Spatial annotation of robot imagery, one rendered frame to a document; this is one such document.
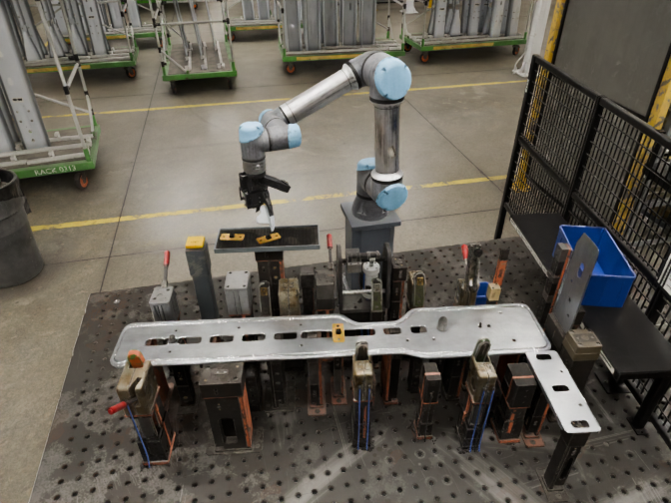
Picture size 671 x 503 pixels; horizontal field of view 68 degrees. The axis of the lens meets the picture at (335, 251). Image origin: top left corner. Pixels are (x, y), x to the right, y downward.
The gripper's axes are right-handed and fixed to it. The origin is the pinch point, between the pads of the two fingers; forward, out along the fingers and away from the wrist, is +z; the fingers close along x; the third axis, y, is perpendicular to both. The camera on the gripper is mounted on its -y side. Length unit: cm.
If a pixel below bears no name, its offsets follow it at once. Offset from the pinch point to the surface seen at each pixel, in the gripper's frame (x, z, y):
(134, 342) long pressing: 12, 23, 52
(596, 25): -92, -23, -277
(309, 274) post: 18.5, 13.7, -7.1
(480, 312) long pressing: 54, 23, -54
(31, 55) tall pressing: -714, 83, 79
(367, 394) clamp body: 63, 27, -4
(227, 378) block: 43, 20, 31
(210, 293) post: -7.8, 29.7, 22.3
